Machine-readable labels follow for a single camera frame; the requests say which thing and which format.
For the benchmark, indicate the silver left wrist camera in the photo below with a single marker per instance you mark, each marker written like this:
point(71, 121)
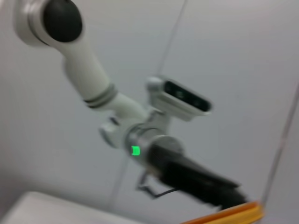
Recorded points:
point(180, 98)

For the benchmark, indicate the beige food bag orange trim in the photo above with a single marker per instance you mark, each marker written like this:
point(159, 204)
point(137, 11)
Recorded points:
point(229, 213)

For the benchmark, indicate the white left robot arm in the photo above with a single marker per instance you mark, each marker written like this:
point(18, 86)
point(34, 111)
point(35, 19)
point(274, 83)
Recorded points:
point(81, 60)

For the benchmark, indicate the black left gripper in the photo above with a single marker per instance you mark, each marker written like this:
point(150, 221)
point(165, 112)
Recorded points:
point(187, 172)

